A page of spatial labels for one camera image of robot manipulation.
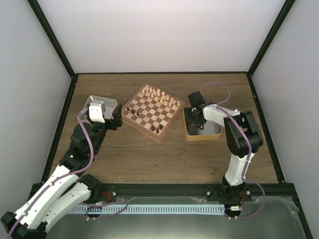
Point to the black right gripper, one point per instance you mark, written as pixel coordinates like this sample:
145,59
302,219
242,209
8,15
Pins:
201,122

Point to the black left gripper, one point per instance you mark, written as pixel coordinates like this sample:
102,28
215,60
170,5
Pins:
117,122

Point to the gold tin box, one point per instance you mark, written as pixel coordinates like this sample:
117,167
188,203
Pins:
209,130

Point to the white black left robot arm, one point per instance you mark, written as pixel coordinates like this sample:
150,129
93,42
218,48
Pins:
66,188

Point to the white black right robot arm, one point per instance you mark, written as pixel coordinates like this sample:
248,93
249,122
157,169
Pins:
243,139

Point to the wooden chess board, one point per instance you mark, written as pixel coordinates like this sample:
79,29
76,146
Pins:
152,112

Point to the pink tin box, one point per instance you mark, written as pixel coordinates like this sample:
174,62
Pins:
109,103

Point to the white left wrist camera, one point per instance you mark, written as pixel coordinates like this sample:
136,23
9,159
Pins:
96,111

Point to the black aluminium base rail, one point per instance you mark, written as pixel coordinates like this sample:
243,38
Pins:
211,192

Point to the white slotted cable duct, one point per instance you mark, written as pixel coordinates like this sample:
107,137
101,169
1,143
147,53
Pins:
198,209

